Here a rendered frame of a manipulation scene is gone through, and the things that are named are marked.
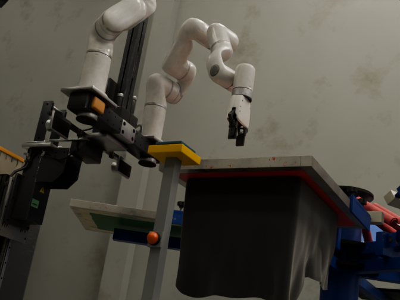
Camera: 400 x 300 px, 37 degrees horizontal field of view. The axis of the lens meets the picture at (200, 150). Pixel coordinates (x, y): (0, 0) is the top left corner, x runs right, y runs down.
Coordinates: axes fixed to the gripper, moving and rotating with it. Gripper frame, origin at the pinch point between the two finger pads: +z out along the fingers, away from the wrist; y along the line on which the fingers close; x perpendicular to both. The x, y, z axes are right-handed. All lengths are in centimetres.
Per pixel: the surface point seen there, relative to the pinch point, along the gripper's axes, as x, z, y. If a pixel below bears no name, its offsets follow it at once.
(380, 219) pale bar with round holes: 34, 7, -80
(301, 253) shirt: 21.5, 36.6, -17.1
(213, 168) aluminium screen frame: -6.2, 11.8, 1.8
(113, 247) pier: -360, -43, -415
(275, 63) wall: -182, -295, -441
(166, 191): -11.7, 26.7, 21.0
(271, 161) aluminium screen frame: 15.2, 9.9, 1.9
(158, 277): -10, 53, 20
